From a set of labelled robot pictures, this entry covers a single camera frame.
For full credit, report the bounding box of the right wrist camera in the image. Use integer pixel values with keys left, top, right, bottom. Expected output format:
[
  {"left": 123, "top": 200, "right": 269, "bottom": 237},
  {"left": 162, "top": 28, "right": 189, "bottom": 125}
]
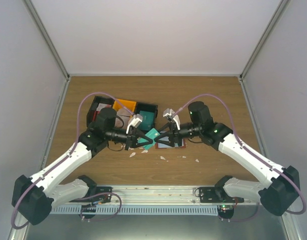
[{"left": 163, "top": 108, "right": 181, "bottom": 130}]

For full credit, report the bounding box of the black bin with green cards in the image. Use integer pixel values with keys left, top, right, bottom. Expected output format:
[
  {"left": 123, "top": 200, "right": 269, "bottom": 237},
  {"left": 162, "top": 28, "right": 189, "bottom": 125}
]
[{"left": 134, "top": 102, "right": 158, "bottom": 133}]

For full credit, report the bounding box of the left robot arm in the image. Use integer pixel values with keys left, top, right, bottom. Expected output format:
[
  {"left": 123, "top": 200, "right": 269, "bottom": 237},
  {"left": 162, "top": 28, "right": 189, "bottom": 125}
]
[{"left": 11, "top": 107, "right": 146, "bottom": 230}]

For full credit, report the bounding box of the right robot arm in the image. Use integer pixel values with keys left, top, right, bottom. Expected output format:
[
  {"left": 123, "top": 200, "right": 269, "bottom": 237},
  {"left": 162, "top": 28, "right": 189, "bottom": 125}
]
[{"left": 162, "top": 101, "right": 300, "bottom": 216}]

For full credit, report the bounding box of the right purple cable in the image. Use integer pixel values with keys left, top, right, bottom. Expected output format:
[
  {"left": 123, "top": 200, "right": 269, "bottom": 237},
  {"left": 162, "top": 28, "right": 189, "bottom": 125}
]
[{"left": 172, "top": 93, "right": 307, "bottom": 223}]

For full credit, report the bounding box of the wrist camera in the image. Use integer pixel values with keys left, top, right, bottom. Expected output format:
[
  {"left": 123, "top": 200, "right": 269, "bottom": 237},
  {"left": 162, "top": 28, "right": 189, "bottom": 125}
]
[
  {"left": 126, "top": 114, "right": 143, "bottom": 134},
  {"left": 163, "top": 108, "right": 181, "bottom": 130}
]

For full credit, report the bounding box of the black bin with red cards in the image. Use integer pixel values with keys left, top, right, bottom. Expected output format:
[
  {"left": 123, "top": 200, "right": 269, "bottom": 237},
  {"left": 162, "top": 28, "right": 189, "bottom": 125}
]
[{"left": 86, "top": 95, "right": 115, "bottom": 127}]

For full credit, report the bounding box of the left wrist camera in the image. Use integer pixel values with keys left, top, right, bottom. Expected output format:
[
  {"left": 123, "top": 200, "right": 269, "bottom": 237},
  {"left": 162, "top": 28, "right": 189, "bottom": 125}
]
[{"left": 126, "top": 114, "right": 143, "bottom": 134}]

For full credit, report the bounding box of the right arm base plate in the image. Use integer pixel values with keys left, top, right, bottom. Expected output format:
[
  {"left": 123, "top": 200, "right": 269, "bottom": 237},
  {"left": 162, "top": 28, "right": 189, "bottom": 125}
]
[{"left": 193, "top": 186, "right": 245, "bottom": 204}]

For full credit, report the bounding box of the red cards stack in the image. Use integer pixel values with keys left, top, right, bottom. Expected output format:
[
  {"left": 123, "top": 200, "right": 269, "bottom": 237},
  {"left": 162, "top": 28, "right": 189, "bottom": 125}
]
[{"left": 92, "top": 103, "right": 108, "bottom": 121}]

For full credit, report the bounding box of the aluminium front rail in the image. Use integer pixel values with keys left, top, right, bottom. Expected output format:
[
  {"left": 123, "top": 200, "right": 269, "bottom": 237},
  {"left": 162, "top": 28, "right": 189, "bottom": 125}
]
[{"left": 20, "top": 184, "right": 292, "bottom": 205}]

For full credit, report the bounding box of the white cards stack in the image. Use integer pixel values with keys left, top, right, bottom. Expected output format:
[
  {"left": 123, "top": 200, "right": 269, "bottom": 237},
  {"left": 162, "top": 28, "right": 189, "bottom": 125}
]
[{"left": 115, "top": 108, "right": 132, "bottom": 129}]

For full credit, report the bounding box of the grey slotted cable duct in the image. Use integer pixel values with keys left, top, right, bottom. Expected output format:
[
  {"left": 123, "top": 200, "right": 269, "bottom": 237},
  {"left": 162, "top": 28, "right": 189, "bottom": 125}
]
[{"left": 51, "top": 204, "right": 218, "bottom": 216}]

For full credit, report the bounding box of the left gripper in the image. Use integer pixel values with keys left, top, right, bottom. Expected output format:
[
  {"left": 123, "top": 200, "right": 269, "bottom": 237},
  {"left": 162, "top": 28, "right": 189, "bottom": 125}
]
[{"left": 106, "top": 126, "right": 153, "bottom": 151}]

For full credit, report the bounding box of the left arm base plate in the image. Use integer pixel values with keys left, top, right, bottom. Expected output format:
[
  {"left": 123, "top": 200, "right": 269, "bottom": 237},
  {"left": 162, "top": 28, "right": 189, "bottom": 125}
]
[{"left": 78, "top": 186, "right": 113, "bottom": 204}]

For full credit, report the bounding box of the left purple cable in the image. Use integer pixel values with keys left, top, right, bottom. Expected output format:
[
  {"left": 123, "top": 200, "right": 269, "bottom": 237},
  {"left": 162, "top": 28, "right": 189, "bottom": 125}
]
[{"left": 10, "top": 92, "right": 137, "bottom": 230}]

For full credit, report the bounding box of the purple cable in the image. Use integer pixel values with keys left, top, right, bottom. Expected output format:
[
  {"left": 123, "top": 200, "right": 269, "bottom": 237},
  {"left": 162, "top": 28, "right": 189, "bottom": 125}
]
[
  {"left": 172, "top": 93, "right": 307, "bottom": 223},
  {"left": 10, "top": 92, "right": 137, "bottom": 230}
]

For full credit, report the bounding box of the yellow plastic bin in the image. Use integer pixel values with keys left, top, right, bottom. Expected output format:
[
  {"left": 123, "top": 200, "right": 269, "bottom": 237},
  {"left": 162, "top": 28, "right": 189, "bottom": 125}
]
[{"left": 112, "top": 98, "right": 139, "bottom": 128}]

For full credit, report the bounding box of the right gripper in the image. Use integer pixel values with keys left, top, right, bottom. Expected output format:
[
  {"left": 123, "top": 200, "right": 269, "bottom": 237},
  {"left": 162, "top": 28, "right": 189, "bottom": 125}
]
[{"left": 154, "top": 122, "right": 202, "bottom": 147}]

